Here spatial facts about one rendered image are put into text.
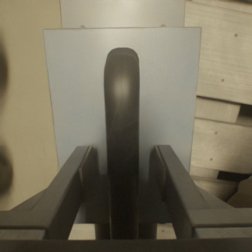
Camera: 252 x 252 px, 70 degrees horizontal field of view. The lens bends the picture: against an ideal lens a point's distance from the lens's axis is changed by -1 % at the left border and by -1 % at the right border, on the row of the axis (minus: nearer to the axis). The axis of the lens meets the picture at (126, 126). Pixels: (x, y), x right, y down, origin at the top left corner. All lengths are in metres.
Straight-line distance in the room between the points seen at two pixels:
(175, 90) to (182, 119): 0.03
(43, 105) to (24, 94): 0.05
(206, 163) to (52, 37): 0.35
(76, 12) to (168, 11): 0.10
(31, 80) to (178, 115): 0.42
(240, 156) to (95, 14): 0.36
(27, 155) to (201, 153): 0.45
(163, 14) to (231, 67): 0.19
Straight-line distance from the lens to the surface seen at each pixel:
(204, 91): 0.37
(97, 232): 0.31
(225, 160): 0.42
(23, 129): 0.56
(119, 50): 0.17
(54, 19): 0.51
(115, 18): 0.23
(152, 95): 0.17
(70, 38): 0.18
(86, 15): 0.24
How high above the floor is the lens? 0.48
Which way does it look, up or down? 75 degrees down
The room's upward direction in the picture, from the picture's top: 180 degrees counter-clockwise
